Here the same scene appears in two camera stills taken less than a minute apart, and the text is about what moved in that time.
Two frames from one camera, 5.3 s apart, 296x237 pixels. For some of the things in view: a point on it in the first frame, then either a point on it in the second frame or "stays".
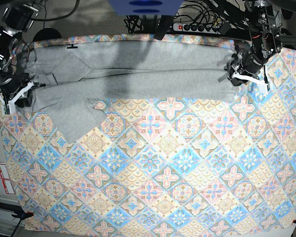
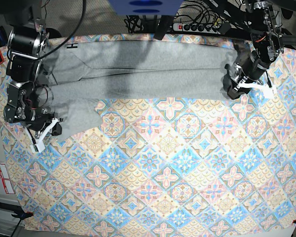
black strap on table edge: (163, 26) stays
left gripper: (9, 88) to (37, 129)
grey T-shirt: (72, 76) stays
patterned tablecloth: (169, 165) stays
